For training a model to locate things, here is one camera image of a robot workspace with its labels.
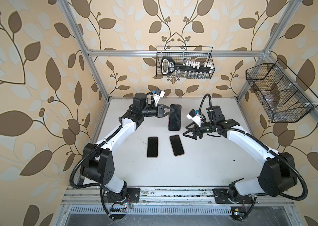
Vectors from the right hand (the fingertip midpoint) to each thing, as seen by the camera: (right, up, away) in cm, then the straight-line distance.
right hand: (186, 131), depth 79 cm
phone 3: (-7, +8, -5) cm, 12 cm away
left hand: (-7, +12, -6) cm, 16 cm away
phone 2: (-4, -12, +15) cm, 19 cm away
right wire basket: (+51, +18, -6) cm, 54 cm away
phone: (-21, -12, +15) cm, 28 cm away
